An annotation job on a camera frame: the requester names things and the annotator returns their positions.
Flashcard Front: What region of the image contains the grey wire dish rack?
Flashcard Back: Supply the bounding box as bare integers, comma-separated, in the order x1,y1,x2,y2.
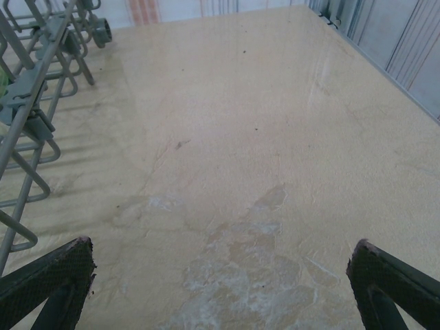
0,0,114,276

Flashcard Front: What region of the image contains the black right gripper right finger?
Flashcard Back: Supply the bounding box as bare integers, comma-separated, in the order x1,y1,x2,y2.
346,239,440,330

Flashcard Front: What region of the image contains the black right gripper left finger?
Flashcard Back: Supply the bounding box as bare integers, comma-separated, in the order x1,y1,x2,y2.
0,236,97,330

